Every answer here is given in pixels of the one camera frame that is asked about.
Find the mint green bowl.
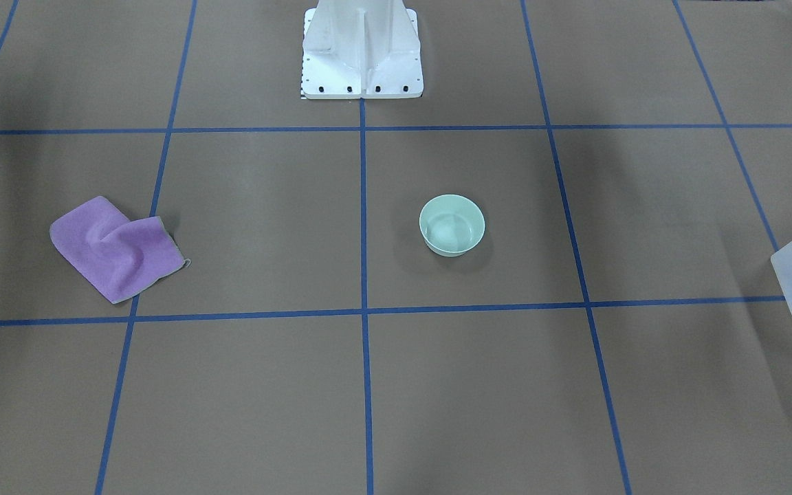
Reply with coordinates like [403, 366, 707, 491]
[419, 194, 486, 257]

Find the purple microfibre cloth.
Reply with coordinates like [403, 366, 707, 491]
[48, 195, 190, 305]

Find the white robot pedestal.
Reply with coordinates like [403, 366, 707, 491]
[300, 1, 424, 100]

